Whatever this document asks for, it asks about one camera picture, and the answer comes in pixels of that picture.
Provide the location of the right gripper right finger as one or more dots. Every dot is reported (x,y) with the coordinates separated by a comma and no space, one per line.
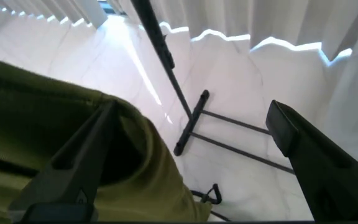
(331,186)

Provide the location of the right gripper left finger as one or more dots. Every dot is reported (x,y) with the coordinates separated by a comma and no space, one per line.
(64,186)

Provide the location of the green garment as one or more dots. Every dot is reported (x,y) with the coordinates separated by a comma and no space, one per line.
(26,118)

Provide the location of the black clothes rack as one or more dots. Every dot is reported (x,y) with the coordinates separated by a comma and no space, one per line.
(157,37)

